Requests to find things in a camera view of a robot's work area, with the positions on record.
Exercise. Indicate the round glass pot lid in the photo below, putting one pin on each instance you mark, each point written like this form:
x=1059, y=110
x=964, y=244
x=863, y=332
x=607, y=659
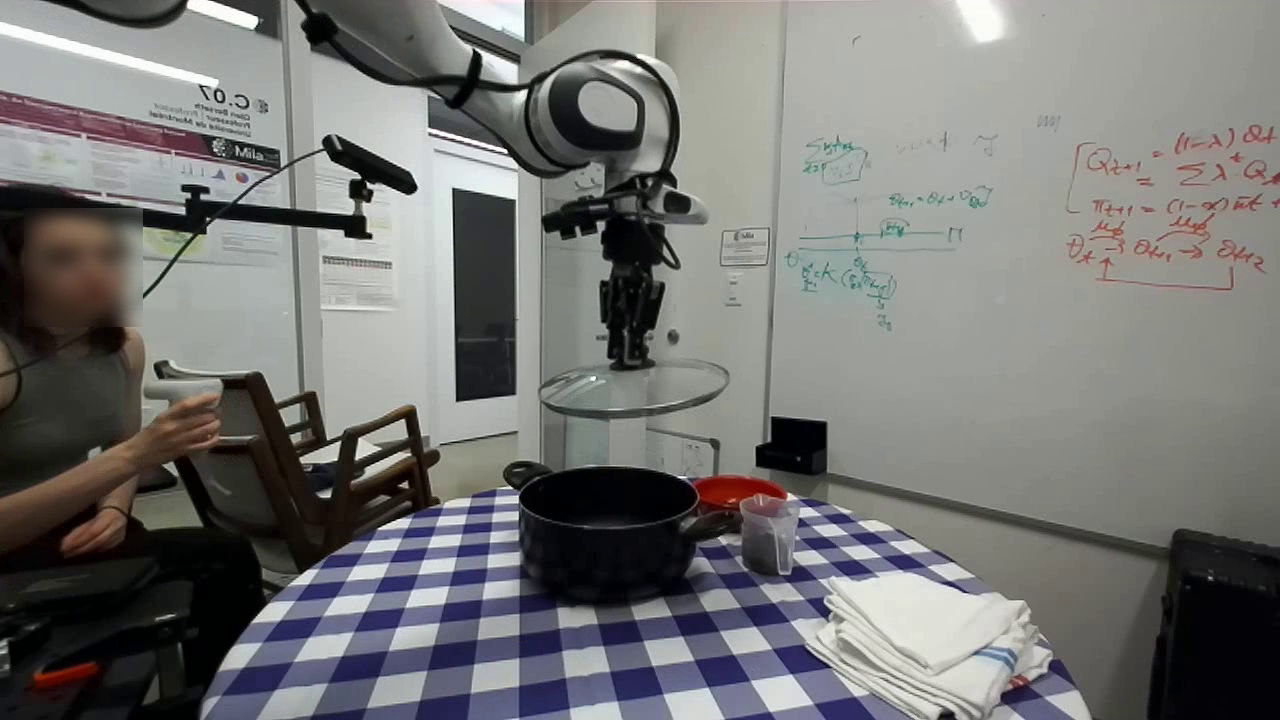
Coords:
x=626, y=389

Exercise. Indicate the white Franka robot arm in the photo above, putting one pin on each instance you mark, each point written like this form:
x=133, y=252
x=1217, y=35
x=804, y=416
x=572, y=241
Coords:
x=403, y=35

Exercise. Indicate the black cooking pot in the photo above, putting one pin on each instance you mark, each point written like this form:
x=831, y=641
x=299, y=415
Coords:
x=602, y=542

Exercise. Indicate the dark door window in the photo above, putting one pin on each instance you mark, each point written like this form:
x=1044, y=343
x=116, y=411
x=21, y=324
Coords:
x=480, y=294

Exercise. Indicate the red bowl with dark beans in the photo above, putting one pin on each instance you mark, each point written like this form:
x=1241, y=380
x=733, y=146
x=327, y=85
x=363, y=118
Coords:
x=743, y=490

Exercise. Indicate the small black floor box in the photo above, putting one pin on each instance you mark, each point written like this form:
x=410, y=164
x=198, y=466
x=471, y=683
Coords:
x=793, y=445

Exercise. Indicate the clear plastic cup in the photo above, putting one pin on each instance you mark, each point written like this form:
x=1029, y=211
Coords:
x=769, y=542

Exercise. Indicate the wooden armchair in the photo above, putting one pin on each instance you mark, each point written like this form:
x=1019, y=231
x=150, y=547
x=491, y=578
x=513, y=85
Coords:
x=333, y=466

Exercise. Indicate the blue white checkered tablecloth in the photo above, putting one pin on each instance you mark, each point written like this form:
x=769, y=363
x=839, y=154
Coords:
x=443, y=641

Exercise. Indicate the folded white towel stack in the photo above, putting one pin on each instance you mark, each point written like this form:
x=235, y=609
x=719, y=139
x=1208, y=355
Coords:
x=921, y=641

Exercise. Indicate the seated person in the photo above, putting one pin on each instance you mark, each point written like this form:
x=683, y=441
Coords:
x=64, y=441

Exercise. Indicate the black robot cart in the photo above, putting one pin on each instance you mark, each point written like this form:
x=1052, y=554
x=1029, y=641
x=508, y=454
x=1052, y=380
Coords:
x=80, y=625

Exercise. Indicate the black speaker case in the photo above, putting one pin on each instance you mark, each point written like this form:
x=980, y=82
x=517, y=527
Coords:
x=1221, y=625

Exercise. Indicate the orange black clamp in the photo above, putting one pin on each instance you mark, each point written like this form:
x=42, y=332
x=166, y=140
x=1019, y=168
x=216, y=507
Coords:
x=60, y=679

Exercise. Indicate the small wall sign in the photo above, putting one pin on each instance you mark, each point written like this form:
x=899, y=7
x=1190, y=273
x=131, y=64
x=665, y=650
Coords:
x=746, y=244

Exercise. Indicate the black camera on boom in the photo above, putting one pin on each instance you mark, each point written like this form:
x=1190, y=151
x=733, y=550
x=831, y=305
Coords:
x=368, y=164

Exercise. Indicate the wall whiteboard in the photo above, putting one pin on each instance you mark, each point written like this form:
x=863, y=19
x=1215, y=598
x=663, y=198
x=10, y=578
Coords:
x=1042, y=264

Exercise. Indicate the wall poster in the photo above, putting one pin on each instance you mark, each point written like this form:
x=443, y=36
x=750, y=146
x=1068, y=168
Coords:
x=133, y=140

